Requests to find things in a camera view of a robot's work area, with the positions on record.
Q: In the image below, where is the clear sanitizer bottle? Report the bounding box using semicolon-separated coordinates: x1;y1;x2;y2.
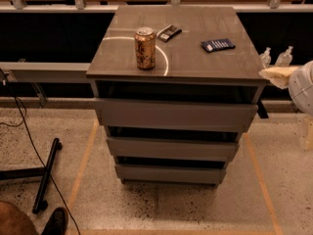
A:
275;46;293;68
260;47;271;69

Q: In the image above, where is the clear sanitizer bottle right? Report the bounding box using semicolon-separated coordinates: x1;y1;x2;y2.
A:
275;46;293;68

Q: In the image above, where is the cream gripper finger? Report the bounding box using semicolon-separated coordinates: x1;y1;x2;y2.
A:
259;67;297;89

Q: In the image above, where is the black stand base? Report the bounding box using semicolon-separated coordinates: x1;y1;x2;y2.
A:
0;138;63;213

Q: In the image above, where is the gold soda can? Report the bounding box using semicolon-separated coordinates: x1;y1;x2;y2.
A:
134;27;156;70

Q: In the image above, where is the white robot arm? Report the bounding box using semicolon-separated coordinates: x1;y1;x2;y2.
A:
259;61;313;116

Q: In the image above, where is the black shoe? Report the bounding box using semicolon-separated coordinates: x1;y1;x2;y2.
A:
41;207;68;235

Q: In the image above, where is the black floor cable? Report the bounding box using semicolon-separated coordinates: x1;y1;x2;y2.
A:
0;68;82;235

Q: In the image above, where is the clear sanitizer bottle left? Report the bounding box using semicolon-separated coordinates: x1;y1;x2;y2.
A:
260;47;271;69

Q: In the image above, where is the grey metal rail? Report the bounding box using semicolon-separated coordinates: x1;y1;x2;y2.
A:
0;62;90;83

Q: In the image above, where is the dark chocolate rxbar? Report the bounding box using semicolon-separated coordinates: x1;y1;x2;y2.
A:
156;24;182;43

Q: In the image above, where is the brown trouser leg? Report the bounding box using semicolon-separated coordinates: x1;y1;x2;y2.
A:
0;202;38;235

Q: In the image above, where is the grey drawer cabinet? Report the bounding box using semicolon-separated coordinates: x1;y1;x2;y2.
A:
87;6;266;185

